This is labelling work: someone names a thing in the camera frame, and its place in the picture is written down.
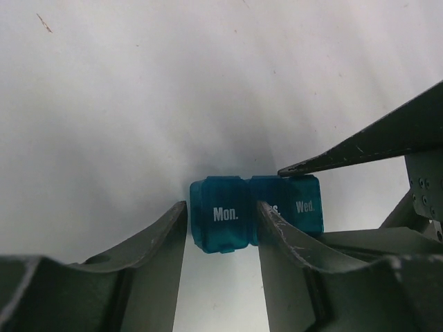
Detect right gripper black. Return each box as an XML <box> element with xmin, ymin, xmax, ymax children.
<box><xmin>278</xmin><ymin>82</ymin><xmax>443</xmax><ymax>258</ymax></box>

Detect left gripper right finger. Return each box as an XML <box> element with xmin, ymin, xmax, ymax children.
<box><xmin>257</xmin><ymin>202</ymin><xmax>442</xmax><ymax>331</ymax></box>

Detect teal weekly pill organizer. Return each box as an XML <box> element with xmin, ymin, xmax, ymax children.
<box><xmin>190</xmin><ymin>175</ymin><xmax>324</xmax><ymax>254</ymax></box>

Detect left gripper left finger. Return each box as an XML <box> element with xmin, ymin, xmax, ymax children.
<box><xmin>1</xmin><ymin>201</ymin><xmax>188</xmax><ymax>331</ymax></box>

